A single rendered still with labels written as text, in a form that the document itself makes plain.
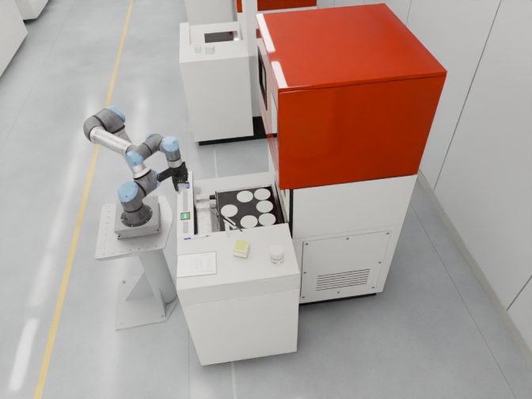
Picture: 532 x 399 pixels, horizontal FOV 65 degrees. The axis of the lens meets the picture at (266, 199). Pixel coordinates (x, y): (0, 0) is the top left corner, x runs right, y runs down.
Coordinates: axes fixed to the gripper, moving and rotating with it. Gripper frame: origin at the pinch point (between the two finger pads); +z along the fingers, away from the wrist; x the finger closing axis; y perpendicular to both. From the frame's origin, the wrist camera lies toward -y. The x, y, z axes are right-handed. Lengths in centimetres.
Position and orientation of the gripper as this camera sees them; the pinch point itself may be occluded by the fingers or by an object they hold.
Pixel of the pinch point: (177, 191)
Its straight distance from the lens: 232.5
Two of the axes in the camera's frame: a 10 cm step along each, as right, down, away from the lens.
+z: 0.3, 7.1, 7.1
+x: -1.2, -7.0, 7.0
